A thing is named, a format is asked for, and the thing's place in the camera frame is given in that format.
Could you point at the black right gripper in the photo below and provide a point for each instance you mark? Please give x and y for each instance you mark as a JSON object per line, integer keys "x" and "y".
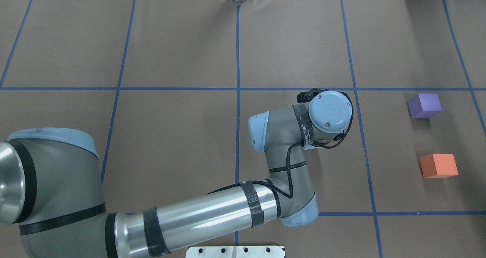
{"x": 306, "y": 95}

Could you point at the light blue foam block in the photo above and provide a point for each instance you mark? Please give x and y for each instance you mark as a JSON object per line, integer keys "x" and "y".
{"x": 309, "y": 147}

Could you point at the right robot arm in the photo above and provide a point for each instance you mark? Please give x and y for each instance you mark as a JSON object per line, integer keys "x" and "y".
{"x": 169, "y": 178}

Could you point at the purple foam block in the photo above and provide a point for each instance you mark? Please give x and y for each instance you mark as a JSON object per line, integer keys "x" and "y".
{"x": 424, "y": 105}

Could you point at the orange foam block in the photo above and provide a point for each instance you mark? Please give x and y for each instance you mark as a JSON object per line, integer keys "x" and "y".
{"x": 438, "y": 166}

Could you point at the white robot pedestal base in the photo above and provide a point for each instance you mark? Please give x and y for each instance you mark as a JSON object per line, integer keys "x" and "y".
{"x": 248, "y": 251}

